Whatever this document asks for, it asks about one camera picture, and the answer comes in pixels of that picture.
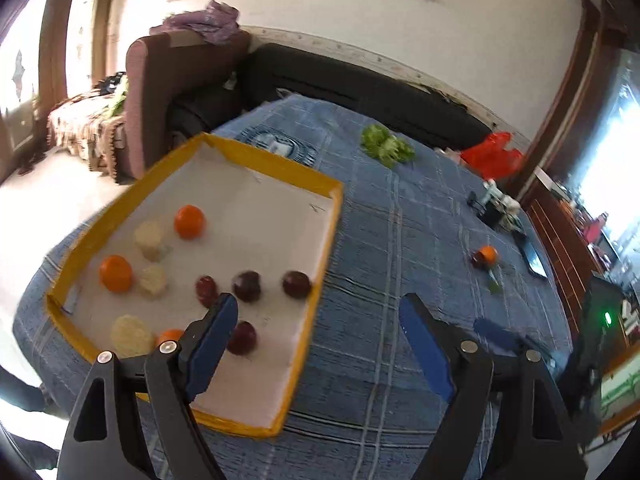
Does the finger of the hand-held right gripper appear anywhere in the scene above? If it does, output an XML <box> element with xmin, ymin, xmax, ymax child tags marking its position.
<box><xmin>472</xmin><ymin>317</ymin><xmax>556</xmax><ymax>366</ymax></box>

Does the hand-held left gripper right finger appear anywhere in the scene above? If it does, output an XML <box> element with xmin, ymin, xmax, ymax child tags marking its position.
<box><xmin>398</xmin><ymin>292</ymin><xmax>588</xmax><ymax>480</ymax></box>

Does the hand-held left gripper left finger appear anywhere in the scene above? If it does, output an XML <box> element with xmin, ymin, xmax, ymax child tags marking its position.
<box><xmin>56</xmin><ymin>292</ymin><xmax>240</xmax><ymax>480</ymax></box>

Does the wrinkled red date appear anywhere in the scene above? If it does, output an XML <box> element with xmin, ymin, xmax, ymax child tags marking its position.
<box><xmin>195</xmin><ymin>275</ymin><xmax>219</xmax><ymax>309</ymax></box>

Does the large loofah piece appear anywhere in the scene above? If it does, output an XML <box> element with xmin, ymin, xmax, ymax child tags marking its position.
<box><xmin>110</xmin><ymin>314</ymin><xmax>155</xmax><ymax>358</ymax></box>

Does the slanted loofah piece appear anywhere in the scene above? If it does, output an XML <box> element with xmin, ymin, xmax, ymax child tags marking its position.
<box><xmin>137</xmin><ymin>264</ymin><xmax>169</xmax><ymax>301</ymax></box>

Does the small loofah piece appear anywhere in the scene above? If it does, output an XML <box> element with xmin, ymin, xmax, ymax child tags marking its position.
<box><xmin>133</xmin><ymin>220</ymin><xmax>168</xmax><ymax>262</ymax></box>

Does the yellow cardboard box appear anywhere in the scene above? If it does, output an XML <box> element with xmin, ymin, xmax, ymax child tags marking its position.
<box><xmin>46</xmin><ymin>132</ymin><xmax>345</xmax><ymax>440</ymax></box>

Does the black phone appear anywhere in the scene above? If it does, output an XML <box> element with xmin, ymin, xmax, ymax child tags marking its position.
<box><xmin>517</xmin><ymin>235</ymin><xmax>548</xmax><ymax>279</ymax></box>

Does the blue plaid blanket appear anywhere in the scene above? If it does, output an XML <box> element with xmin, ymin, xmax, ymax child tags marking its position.
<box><xmin>12</xmin><ymin>95</ymin><xmax>576</xmax><ymax>480</ymax></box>

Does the wooden cabinet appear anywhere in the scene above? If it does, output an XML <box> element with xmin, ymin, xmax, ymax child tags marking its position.
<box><xmin>520</xmin><ymin>170</ymin><xmax>640</xmax><ymax>311</ymax></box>

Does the black box device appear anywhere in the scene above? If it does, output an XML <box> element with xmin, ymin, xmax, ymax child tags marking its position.
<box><xmin>477</xmin><ymin>199</ymin><xmax>507</xmax><ymax>229</ymax></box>

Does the red plastic bag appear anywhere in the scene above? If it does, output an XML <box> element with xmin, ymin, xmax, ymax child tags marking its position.
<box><xmin>460</xmin><ymin>131</ymin><xmax>525</xmax><ymax>181</ymax></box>

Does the person's dark clothing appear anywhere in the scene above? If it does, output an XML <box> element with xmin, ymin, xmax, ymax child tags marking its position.
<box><xmin>0</xmin><ymin>367</ymin><xmax>68</xmax><ymax>471</ymax></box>

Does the green lettuce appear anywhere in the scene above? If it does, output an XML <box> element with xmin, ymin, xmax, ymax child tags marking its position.
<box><xmin>361</xmin><ymin>125</ymin><xmax>416</xmax><ymax>168</ymax></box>

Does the brown armchair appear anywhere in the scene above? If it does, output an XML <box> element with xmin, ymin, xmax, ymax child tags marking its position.
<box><xmin>47</xmin><ymin>27</ymin><xmax>251</xmax><ymax>183</ymax></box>

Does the patterned seat cover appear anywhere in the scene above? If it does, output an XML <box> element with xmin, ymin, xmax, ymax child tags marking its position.
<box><xmin>47</xmin><ymin>87</ymin><xmax>128</xmax><ymax>161</ymax></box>

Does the black sofa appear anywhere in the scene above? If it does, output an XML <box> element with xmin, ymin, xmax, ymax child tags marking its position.
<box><xmin>172</xmin><ymin>42</ymin><xmax>493</xmax><ymax>151</ymax></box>

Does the purple floral cloth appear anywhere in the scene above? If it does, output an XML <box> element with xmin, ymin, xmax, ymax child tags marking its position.
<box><xmin>150</xmin><ymin>0</ymin><xmax>241</xmax><ymax>46</ymax></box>

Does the wooden door frame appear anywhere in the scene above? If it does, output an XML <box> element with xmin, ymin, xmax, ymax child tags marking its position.
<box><xmin>520</xmin><ymin>0</ymin><xmax>626</xmax><ymax>201</ymax></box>

